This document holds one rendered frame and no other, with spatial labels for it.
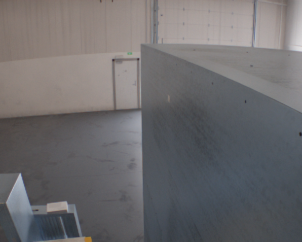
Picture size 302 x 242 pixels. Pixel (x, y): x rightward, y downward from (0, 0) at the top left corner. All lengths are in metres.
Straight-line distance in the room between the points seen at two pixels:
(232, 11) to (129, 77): 5.41
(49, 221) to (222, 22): 9.83
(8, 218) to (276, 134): 3.06
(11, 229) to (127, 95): 8.12
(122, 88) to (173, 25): 3.36
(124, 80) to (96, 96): 1.34
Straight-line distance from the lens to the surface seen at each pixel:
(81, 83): 10.22
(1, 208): 3.14
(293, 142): 0.41
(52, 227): 4.29
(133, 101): 10.45
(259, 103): 0.48
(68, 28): 10.08
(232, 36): 11.36
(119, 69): 10.10
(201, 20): 10.72
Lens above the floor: 3.31
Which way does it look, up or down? 21 degrees down
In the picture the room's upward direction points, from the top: straight up
